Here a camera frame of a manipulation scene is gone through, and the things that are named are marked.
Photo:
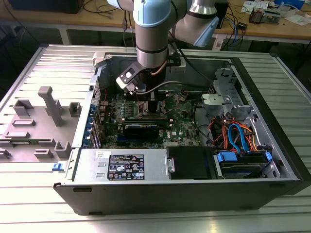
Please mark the green RAM stick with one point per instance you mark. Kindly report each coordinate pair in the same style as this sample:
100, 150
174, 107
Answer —
165, 124

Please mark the silver power supply unit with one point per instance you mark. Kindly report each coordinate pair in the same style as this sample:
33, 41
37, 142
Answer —
87, 167

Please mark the black box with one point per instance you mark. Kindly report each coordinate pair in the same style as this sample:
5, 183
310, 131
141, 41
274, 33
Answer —
46, 6

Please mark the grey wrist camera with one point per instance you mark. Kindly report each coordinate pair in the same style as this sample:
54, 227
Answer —
178, 68

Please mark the black upright device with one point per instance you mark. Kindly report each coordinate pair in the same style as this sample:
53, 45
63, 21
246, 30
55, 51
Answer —
223, 14

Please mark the grey parts rack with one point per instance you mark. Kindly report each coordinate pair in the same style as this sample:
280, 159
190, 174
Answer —
36, 136

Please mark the small black adapter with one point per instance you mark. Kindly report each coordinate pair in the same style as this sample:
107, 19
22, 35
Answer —
242, 26

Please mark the blue plastic box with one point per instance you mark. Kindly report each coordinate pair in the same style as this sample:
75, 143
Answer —
291, 2

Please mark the blue card retention clip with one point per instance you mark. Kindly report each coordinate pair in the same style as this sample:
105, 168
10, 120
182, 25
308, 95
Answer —
89, 129
87, 141
90, 120
92, 109

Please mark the black graphics card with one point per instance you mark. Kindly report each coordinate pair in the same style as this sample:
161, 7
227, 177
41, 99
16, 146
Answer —
141, 132

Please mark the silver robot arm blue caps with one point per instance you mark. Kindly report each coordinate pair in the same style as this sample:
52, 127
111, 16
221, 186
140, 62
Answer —
151, 43

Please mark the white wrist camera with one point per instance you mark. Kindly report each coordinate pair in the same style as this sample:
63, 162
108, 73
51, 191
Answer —
126, 77

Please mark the white printed card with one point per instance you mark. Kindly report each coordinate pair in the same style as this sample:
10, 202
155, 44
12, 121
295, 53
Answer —
252, 6

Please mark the black RAM slot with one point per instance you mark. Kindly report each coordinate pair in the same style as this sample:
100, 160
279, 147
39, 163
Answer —
162, 97
162, 92

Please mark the CPU socket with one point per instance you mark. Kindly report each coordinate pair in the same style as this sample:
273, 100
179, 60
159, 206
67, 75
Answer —
143, 109

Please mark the green circuit device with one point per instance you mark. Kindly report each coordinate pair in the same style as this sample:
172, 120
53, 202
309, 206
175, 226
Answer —
272, 17

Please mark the hard disk in blue carrier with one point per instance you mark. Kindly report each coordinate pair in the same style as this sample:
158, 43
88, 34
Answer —
243, 167

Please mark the coin cell battery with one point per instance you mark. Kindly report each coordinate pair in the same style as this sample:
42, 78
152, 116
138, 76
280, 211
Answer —
183, 97

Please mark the black open PC case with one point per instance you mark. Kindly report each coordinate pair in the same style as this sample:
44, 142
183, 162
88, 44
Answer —
145, 196

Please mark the copper coil component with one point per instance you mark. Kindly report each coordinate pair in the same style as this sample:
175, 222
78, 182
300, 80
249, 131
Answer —
256, 15

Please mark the white paper sheets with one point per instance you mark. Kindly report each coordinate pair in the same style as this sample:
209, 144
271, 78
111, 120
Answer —
297, 19

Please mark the silver metal disk bay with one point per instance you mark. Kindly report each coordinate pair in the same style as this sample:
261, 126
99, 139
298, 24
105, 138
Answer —
213, 100

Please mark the black plastic disk bay cover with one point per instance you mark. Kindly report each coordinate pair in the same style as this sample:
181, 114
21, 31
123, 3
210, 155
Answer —
189, 162

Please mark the wooden desk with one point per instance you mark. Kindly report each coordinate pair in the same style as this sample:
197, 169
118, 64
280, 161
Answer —
267, 31

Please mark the green motherboard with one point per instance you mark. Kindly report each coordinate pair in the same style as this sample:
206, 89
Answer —
179, 121

